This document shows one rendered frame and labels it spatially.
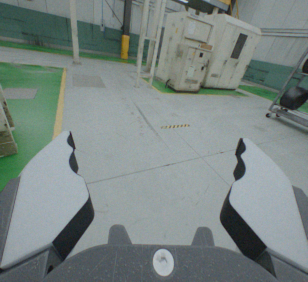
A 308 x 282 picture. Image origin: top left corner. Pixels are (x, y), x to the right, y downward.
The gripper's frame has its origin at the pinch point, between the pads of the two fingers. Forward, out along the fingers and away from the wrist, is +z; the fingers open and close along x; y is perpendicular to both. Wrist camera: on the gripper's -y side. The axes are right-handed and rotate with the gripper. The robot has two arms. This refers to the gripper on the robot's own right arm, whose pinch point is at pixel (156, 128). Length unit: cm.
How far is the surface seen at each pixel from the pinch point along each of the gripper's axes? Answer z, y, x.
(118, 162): 102, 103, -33
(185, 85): 421, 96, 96
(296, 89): 323, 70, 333
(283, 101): 324, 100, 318
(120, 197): 63, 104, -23
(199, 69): 436, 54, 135
